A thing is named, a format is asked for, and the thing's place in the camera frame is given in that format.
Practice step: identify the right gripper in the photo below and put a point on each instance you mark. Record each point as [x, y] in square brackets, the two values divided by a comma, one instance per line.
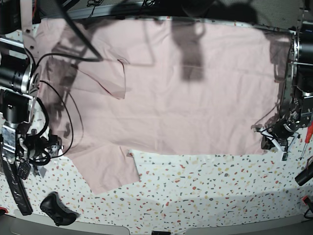
[37, 150]

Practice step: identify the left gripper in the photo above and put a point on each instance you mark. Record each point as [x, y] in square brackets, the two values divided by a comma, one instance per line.
[276, 135]

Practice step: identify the pink T-shirt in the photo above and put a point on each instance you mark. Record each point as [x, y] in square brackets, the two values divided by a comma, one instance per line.
[165, 87]

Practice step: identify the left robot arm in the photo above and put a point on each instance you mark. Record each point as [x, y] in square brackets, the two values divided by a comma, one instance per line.
[296, 109]

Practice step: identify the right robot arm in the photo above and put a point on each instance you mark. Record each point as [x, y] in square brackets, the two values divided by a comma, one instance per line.
[19, 83]

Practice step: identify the black cylindrical tool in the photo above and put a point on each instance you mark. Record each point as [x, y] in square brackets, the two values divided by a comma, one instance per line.
[305, 175]

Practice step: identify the long black bar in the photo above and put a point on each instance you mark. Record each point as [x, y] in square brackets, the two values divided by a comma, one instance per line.
[16, 185]

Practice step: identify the red and black clamp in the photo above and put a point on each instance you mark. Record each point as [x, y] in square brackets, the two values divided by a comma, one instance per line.
[309, 212]

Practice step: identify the black game controller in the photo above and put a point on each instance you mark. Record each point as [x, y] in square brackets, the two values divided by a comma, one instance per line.
[57, 211]

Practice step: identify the terrazzo pattern tablecloth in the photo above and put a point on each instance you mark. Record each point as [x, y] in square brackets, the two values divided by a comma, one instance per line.
[178, 192]

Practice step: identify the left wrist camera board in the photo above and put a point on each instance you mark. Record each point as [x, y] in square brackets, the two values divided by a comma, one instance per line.
[285, 156]

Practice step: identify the black cordless phone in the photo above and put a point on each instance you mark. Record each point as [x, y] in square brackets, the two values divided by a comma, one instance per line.
[23, 170]

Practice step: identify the red-handled screwdriver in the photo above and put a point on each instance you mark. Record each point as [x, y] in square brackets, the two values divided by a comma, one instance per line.
[308, 138]

